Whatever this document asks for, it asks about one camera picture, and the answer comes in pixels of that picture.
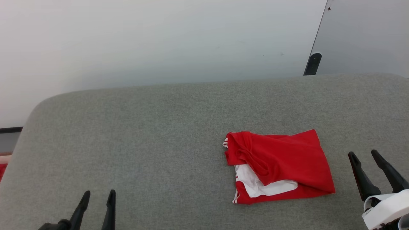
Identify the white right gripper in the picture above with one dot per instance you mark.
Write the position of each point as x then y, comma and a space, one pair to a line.
389, 209

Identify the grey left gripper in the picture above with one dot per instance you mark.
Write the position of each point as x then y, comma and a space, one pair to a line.
54, 226

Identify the red white striped garment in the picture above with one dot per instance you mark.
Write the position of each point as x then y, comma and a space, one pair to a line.
287, 156

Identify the grey fabric sofa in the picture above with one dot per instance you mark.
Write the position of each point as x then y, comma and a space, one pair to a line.
159, 143

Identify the red object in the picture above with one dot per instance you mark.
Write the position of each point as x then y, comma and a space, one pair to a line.
2, 171

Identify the dark skirting strip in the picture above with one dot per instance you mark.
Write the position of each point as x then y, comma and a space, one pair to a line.
9, 130

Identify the black oblong fixture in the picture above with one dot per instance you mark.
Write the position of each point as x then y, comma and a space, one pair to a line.
313, 64

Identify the grey wall panel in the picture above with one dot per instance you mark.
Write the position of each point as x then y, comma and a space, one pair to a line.
367, 35

